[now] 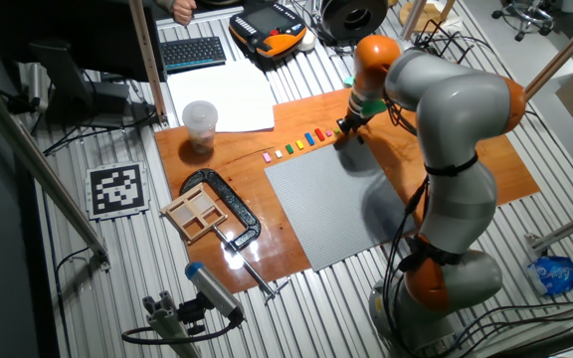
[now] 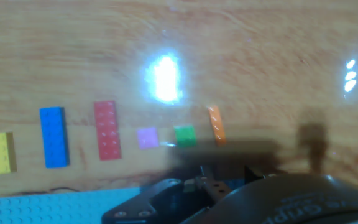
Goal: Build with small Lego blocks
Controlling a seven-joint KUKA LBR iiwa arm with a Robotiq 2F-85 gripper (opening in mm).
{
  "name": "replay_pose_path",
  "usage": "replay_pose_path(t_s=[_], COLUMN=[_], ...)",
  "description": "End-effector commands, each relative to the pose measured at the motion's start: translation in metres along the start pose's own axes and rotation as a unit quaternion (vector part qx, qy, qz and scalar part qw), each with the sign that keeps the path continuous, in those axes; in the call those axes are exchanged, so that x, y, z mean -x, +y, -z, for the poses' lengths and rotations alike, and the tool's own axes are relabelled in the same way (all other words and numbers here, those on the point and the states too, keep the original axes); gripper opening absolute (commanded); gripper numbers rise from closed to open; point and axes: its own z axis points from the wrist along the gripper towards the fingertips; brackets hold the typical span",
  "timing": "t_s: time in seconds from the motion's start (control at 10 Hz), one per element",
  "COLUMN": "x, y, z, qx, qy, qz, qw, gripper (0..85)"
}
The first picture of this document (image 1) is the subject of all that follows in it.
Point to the black and white marker board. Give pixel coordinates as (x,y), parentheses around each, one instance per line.
(117,190)

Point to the dark green Lego brick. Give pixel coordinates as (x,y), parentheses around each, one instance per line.
(289,148)

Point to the office chair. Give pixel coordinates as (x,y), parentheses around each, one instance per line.
(525,15)

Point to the grey sleeved forearm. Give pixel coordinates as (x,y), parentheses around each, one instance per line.
(164,4)

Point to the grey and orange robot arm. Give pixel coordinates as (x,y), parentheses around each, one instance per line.
(460,194)

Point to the long blue Lego brick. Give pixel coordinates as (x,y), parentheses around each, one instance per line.
(309,138)

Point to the person's hand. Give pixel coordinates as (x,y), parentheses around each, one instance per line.
(184,12)

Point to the grey metal bar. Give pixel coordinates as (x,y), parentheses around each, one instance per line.
(217,14)

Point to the orange and black teach pendant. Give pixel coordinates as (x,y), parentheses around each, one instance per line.
(266,27)

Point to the light pink Lego brick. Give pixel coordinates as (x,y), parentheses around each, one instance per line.
(266,157)

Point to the grey Lego baseplate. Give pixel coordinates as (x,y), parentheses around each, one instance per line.
(326,214)

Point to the metal post with base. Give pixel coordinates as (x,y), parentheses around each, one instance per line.
(412,20)

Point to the black C-clamp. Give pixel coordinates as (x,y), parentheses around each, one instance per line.
(237,204)

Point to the blue plastic bag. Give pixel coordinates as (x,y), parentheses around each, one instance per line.
(554,275)

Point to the wooden stool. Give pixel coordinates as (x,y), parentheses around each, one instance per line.
(428,15)

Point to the grey camera with blue cap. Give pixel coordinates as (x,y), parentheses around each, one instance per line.
(214,291)

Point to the white printed paper sheets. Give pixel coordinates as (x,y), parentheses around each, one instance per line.
(222,94)

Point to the aluminium camera bracket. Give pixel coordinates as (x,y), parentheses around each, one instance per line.
(167,323)

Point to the small wooden tray frame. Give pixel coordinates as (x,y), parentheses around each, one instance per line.
(194,213)

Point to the black filament spool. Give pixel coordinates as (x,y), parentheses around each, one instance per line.
(353,17)

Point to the long red Lego brick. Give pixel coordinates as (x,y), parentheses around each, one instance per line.
(320,134)

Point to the black monitor stand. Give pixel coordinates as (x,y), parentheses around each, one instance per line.
(62,74)

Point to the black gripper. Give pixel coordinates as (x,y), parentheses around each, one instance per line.
(352,123)

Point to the white computer mouse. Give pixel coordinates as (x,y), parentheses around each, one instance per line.
(307,42)

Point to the dark computer monitor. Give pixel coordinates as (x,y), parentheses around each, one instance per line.
(67,30)

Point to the yellow Lego brick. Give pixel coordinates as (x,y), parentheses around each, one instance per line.
(300,144)

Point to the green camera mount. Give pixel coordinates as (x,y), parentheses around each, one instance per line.
(375,107)

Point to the black keyboard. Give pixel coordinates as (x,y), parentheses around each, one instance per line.
(193,53)

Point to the aluminium frame post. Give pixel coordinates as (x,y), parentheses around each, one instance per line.
(147,59)
(565,229)
(560,59)
(33,164)

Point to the wooden board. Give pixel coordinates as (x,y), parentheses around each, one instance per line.
(227,164)

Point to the clear plastic cup with lid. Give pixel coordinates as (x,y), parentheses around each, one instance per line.
(200,126)

